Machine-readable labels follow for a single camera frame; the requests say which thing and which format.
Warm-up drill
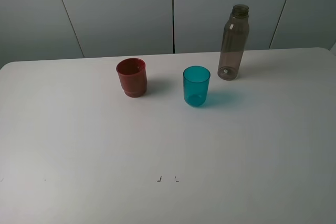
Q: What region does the smoky transparent water bottle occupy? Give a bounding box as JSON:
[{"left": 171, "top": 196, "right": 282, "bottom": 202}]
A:
[{"left": 217, "top": 4, "right": 249, "bottom": 80}]

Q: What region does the teal translucent plastic cup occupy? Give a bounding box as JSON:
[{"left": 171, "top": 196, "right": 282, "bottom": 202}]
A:
[{"left": 183, "top": 66, "right": 211, "bottom": 107}]

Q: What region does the red plastic cup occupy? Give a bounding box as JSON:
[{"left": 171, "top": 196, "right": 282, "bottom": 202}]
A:
[{"left": 116, "top": 58, "right": 147, "bottom": 98}]

